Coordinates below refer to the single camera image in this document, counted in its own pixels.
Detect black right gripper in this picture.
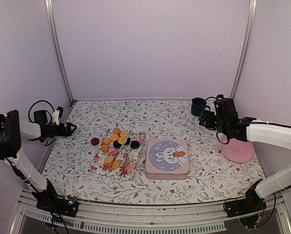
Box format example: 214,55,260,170
199,109,228,136

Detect silver tin lid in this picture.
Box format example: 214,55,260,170
145,139,190,172

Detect silver white tongs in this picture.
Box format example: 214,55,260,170
109,131,136,181

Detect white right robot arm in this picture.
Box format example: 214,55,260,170
198,95,291,213

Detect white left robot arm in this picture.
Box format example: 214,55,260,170
0,110,77,212

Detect dark blue mug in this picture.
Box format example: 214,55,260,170
191,97,210,117

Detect pink plate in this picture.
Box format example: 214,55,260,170
220,136,255,163

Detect pink divided cookie tin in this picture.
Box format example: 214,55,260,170
145,169,190,180

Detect floral rectangular tray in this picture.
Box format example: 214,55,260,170
90,127,146,181

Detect black sandwich cookie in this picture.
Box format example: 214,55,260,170
130,140,140,149

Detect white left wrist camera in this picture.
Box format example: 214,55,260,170
52,106,63,125

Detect front aluminium rail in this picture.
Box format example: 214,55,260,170
10,190,291,234

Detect right aluminium frame post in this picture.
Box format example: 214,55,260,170
230,0,257,99

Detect aluminium frame post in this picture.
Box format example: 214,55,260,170
230,0,257,99
44,0,74,105

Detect left aluminium frame post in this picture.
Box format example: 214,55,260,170
44,0,74,105

